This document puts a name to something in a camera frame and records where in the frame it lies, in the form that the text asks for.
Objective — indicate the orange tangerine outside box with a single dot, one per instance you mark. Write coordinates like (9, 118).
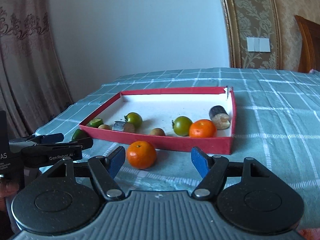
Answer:
(141, 155)

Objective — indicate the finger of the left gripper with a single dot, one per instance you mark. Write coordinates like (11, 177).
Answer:
(40, 139)
(81, 144)

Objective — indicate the green whole cucumber piece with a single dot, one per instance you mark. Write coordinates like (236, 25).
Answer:
(79, 134)

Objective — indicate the orange tangerine in box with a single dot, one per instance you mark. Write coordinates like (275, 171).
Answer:
(203, 128)

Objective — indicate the wooden headboard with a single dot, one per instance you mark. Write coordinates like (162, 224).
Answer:
(309, 58)

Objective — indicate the white wall switch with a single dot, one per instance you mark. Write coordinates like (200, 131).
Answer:
(258, 44)

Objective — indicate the gold framed wall panel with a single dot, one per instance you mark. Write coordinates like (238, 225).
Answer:
(252, 18)

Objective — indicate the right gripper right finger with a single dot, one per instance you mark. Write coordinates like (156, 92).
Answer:
(213, 173)

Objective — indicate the small green tomato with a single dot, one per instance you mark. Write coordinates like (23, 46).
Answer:
(134, 118)

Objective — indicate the cut green cucumber piece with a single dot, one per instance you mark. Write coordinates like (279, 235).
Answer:
(95, 123)

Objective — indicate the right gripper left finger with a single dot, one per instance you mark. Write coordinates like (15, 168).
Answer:
(103, 170)

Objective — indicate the pink towel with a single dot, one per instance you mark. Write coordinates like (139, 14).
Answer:
(310, 234)

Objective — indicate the person's left hand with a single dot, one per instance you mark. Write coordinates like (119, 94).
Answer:
(7, 189)

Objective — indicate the red shallow cardboard box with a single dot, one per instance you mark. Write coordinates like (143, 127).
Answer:
(159, 108)

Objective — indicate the large green tomato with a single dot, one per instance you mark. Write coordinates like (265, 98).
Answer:
(181, 126)

